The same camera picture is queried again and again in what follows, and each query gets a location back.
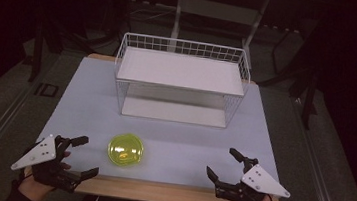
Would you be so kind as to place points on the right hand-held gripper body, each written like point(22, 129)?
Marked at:
point(263, 183)

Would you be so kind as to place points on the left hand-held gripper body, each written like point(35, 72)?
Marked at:
point(39, 153)

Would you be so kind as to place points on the yellow-green translucent bowl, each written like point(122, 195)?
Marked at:
point(125, 150)

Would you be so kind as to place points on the person's left hand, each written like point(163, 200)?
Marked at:
point(33, 188)

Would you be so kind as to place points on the light grey table mat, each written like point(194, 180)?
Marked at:
point(92, 105)

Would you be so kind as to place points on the black stand leg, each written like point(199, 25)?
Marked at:
point(309, 101)

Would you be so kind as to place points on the white metal stand frame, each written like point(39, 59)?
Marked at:
point(222, 11)

